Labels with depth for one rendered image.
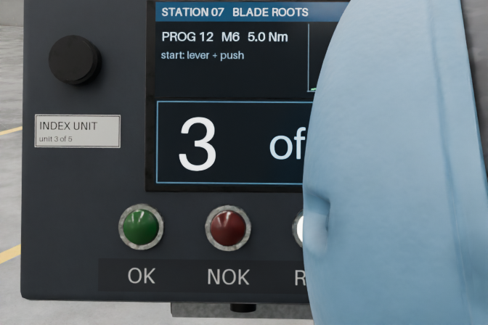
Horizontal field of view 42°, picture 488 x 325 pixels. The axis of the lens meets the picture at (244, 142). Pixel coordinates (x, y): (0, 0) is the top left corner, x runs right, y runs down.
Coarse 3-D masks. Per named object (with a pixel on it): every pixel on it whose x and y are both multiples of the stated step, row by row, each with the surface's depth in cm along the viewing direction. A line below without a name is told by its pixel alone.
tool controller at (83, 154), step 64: (64, 0) 37; (128, 0) 37; (192, 0) 37; (256, 0) 37; (320, 0) 37; (64, 64) 36; (128, 64) 37; (192, 64) 37; (256, 64) 36; (320, 64) 36; (64, 128) 37; (128, 128) 37; (256, 128) 36; (64, 192) 37; (128, 192) 37; (192, 192) 37; (256, 192) 37; (64, 256) 37; (128, 256) 37; (192, 256) 37; (256, 256) 36
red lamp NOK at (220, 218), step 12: (228, 204) 37; (216, 216) 36; (228, 216) 36; (240, 216) 36; (216, 228) 36; (228, 228) 36; (240, 228) 36; (216, 240) 36; (228, 240) 36; (240, 240) 36
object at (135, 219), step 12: (144, 204) 37; (132, 216) 36; (144, 216) 36; (156, 216) 36; (120, 228) 36; (132, 228) 36; (144, 228) 36; (156, 228) 36; (132, 240) 36; (144, 240) 36; (156, 240) 36
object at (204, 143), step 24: (168, 120) 37; (192, 120) 37; (216, 120) 37; (240, 120) 36; (168, 144) 37; (192, 144) 37; (216, 144) 37; (240, 144) 36; (168, 168) 37; (192, 168) 37; (216, 168) 36; (240, 168) 36
